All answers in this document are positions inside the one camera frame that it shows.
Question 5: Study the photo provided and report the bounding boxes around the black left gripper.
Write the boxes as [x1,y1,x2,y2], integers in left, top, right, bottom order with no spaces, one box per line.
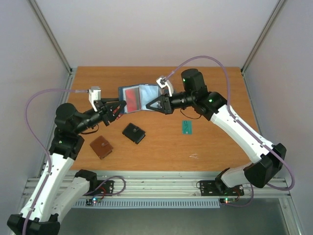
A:
[74,97,126,134]

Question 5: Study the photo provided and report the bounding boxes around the dark blue card holder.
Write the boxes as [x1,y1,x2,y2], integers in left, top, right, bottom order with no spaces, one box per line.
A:
[118,84,168,114]

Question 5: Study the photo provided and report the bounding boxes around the green credit card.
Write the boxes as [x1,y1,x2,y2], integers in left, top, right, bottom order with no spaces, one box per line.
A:
[182,120,193,135]

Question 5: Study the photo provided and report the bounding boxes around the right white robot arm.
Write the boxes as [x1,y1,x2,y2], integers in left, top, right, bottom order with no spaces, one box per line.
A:
[146,69,287,194]

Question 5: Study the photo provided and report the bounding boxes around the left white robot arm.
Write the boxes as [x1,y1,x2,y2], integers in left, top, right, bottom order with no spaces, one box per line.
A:
[7,98,126,235]

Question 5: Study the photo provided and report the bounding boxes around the black card holder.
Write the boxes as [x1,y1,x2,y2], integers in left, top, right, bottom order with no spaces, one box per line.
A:
[122,123,146,144]

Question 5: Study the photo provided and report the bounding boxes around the brown card holder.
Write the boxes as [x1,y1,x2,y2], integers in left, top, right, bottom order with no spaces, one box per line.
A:
[90,136,113,160]

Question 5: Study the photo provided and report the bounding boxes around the left small circuit board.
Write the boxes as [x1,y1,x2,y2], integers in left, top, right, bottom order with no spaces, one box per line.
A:
[85,197,102,206]

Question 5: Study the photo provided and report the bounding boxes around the small circuit board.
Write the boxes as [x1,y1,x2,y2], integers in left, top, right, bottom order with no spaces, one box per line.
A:
[85,197,102,206]
[220,197,237,204]

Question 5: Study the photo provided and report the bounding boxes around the right small circuit board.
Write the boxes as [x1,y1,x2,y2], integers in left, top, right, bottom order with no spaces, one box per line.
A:
[220,197,237,204]

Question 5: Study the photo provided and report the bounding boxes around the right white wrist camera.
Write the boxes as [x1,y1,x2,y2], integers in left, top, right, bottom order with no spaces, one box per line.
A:
[156,76,174,96]

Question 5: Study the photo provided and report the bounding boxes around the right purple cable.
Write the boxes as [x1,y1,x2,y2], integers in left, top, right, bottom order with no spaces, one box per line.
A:
[166,55,295,208]

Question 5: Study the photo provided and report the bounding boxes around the purple cable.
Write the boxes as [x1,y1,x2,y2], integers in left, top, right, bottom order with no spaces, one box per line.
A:
[22,88,90,235]
[166,55,295,208]

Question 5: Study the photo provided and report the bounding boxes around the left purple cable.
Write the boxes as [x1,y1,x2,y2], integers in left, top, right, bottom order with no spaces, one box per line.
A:
[22,88,90,235]

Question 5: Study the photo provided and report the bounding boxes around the aluminium rail base frame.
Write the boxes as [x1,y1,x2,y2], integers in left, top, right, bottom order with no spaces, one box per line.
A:
[22,170,291,199]

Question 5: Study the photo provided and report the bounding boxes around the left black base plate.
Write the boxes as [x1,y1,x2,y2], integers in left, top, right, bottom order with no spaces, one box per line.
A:
[93,180,114,196]

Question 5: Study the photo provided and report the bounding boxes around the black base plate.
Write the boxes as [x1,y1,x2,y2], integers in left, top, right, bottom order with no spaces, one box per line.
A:
[93,180,114,196]
[196,180,245,197]

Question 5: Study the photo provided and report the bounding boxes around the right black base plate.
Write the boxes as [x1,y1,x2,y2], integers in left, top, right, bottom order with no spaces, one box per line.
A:
[196,180,245,197]

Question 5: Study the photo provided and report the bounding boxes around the slotted grey cable duct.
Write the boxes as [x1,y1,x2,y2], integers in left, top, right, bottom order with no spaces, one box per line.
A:
[73,198,220,209]

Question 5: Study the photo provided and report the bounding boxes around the left aluminium corner post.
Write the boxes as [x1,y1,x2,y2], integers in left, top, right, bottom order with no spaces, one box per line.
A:
[27,0,72,74]

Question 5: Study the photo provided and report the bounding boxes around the aluminium corner post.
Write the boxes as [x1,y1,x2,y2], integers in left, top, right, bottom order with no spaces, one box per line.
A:
[27,0,72,74]
[241,0,287,75]

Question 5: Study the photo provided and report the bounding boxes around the right aluminium corner post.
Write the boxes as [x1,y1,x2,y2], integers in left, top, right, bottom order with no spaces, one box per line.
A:
[241,0,287,75]

